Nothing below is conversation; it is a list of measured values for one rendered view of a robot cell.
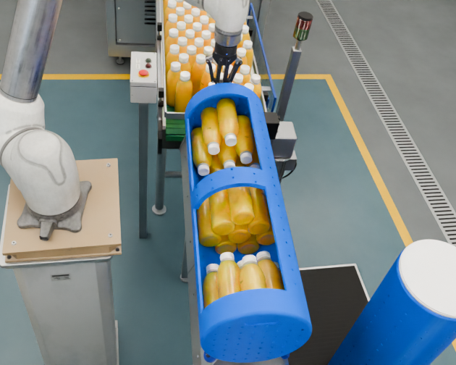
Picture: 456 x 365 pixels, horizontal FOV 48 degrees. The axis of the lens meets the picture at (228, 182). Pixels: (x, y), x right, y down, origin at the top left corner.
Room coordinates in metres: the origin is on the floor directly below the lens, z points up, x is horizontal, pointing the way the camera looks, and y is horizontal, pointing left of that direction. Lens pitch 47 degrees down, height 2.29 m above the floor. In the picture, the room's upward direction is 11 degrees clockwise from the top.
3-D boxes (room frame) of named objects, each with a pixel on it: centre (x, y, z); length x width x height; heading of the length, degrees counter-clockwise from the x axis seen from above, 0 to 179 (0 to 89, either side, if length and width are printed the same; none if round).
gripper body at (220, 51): (1.49, 0.09, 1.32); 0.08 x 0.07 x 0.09; 103
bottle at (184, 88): (1.65, 0.24, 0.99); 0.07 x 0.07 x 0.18
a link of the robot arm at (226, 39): (1.49, 0.09, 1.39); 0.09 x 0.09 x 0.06
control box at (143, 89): (1.63, 0.40, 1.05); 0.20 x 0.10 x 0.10; 14
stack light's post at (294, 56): (1.96, -0.19, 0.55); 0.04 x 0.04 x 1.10; 14
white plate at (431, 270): (0.95, -0.70, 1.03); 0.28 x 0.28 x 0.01
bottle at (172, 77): (1.70, 0.29, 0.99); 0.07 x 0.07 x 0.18
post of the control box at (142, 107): (1.63, 0.40, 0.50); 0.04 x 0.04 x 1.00; 14
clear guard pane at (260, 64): (2.18, -0.04, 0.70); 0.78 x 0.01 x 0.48; 14
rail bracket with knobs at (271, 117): (1.59, -0.11, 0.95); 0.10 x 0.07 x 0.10; 104
